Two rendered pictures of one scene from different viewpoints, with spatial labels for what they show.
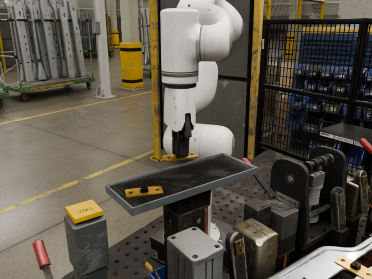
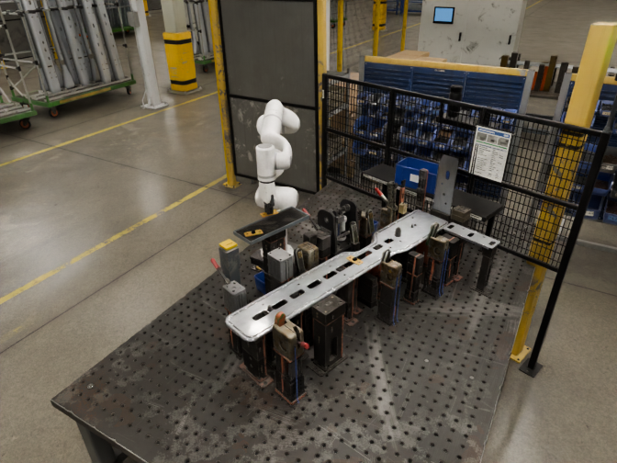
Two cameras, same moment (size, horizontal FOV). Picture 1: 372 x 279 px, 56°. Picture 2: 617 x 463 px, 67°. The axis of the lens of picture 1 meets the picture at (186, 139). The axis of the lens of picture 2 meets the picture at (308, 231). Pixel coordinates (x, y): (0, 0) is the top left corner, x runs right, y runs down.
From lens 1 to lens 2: 1.39 m
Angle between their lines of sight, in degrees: 14
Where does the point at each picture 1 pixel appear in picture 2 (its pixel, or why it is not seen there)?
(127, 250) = not seen: hidden behind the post
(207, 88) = not seen: hidden behind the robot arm
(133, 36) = (179, 24)
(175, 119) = (266, 197)
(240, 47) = (307, 77)
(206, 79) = not seen: hidden behind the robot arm
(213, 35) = (282, 160)
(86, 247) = (231, 260)
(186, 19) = (269, 153)
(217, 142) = (288, 198)
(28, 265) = (139, 290)
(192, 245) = (279, 255)
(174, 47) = (263, 165)
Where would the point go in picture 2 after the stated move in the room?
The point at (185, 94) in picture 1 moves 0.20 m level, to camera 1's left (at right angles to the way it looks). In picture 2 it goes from (270, 186) to (226, 189)
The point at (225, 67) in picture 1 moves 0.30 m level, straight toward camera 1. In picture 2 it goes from (294, 95) to (294, 105)
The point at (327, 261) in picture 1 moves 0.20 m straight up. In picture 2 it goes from (342, 258) to (344, 222)
